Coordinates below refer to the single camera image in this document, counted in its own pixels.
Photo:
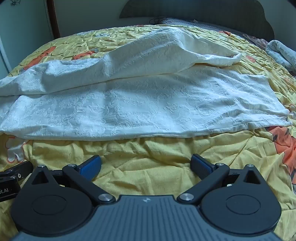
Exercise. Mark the pale wardrobe door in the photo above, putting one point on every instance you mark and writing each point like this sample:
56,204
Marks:
20,23

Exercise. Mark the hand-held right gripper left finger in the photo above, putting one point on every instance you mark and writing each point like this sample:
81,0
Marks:
90,167

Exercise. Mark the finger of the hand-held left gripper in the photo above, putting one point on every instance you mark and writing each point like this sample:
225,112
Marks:
22,168

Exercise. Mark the yellow printed blanket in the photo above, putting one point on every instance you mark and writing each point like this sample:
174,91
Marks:
148,157

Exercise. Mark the white printed cloth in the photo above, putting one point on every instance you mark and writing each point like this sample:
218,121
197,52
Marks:
281,53

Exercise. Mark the dark grey padded headboard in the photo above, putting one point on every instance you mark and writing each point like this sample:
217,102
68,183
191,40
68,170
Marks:
208,11

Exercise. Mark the white textured pants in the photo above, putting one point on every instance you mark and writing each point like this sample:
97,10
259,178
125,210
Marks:
143,102

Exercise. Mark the brown wooden frame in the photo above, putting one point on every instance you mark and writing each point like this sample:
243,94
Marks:
52,18

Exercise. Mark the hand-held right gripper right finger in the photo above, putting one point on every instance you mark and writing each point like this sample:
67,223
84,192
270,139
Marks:
199,167

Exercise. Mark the floral pink cloth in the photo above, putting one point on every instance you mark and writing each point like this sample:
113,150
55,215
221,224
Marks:
255,40

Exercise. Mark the grey pillow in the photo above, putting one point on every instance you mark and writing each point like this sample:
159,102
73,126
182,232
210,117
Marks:
198,25

